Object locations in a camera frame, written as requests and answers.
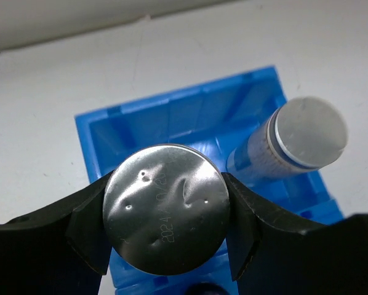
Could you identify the blue three-compartment plastic bin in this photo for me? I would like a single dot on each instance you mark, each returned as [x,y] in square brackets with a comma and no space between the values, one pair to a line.
[214,118]

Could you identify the silver-capped spice shaker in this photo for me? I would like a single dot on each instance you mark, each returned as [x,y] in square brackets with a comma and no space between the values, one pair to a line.
[166,209]
[303,135]

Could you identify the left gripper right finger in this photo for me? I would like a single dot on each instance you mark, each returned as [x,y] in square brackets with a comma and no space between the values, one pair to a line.
[274,251]

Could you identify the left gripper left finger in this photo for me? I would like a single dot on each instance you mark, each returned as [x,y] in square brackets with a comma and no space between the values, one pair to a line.
[61,248]

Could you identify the red-capped sauce jar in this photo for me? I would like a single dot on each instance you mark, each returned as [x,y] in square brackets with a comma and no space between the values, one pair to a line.
[205,288]

